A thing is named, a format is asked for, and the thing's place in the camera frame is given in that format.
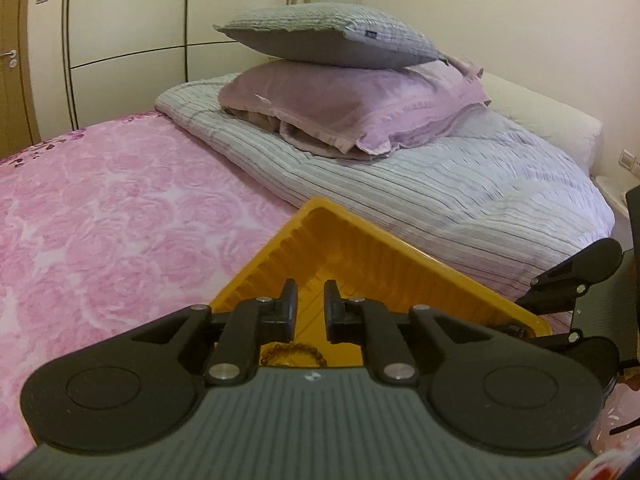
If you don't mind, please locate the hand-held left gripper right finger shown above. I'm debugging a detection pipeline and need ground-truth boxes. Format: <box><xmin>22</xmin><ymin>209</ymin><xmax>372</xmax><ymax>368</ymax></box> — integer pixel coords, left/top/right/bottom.
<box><xmin>324</xmin><ymin>280</ymin><xmax>507</xmax><ymax>387</ymax></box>

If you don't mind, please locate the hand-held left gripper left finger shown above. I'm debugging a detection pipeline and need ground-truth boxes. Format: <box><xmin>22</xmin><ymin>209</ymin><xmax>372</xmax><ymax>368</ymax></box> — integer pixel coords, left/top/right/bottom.
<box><xmin>114</xmin><ymin>280</ymin><xmax>300</xmax><ymax>387</ymax></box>

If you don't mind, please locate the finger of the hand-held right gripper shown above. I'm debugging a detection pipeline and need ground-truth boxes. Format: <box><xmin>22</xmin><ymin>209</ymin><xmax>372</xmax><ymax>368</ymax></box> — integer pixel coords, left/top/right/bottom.
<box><xmin>500</xmin><ymin>324</ymin><xmax>585</xmax><ymax>351</ymax></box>
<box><xmin>514</xmin><ymin>252</ymin><xmax>592</xmax><ymax>312</ymax></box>

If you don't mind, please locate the light brown bead bracelet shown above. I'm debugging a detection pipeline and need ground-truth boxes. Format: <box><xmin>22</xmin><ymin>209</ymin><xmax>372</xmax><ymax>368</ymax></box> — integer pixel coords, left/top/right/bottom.
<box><xmin>257</xmin><ymin>341</ymin><xmax>329</xmax><ymax>367</ymax></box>

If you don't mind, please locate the orange plastic tray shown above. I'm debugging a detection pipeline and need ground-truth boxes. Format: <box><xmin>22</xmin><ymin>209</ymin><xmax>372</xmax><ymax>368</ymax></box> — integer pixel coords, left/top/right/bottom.
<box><xmin>207</xmin><ymin>196</ymin><xmax>553</xmax><ymax>368</ymax></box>

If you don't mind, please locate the red patterned clothing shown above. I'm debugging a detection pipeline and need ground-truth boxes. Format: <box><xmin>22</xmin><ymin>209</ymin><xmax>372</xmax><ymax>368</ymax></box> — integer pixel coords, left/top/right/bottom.
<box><xmin>570</xmin><ymin>447</ymin><xmax>640</xmax><ymax>480</ymax></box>

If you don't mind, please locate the grey striped quilt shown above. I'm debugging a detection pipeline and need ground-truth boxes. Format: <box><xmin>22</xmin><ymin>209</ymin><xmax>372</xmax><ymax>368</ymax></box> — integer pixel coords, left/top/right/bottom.
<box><xmin>154</xmin><ymin>72</ymin><xmax>616</xmax><ymax>332</ymax></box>

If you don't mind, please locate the white bed headboard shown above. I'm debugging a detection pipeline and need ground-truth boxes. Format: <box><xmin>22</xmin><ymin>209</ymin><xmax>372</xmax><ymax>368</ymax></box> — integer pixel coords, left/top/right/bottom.
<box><xmin>482</xmin><ymin>71</ymin><xmax>603</xmax><ymax>176</ymax></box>

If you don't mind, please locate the pink floral blanket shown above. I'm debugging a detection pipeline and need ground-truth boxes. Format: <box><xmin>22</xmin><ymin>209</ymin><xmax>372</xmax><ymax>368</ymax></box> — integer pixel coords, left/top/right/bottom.
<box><xmin>0</xmin><ymin>112</ymin><xmax>573</xmax><ymax>456</ymax></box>

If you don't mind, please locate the purple pillow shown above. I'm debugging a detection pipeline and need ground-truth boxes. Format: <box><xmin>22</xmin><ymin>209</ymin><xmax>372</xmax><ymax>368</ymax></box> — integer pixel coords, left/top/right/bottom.
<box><xmin>218</xmin><ymin>55</ymin><xmax>493</xmax><ymax>160</ymax></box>

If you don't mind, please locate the grey pillow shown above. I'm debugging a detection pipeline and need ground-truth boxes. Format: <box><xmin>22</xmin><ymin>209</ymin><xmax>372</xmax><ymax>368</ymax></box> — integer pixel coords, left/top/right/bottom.
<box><xmin>212</xmin><ymin>1</ymin><xmax>453</xmax><ymax>70</ymax></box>

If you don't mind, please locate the white wardrobe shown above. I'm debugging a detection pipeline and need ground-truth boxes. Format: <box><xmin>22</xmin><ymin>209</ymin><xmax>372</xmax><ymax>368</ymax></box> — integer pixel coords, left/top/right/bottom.
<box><xmin>62</xmin><ymin>0</ymin><xmax>293</xmax><ymax>131</ymax></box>

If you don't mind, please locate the wooden door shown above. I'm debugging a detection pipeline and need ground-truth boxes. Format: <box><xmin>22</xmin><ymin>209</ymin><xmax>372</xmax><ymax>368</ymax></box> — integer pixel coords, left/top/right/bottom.
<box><xmin>0</xmin><ymin>0</ymin><xmax>42</xmax><ymax>158</ymax></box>

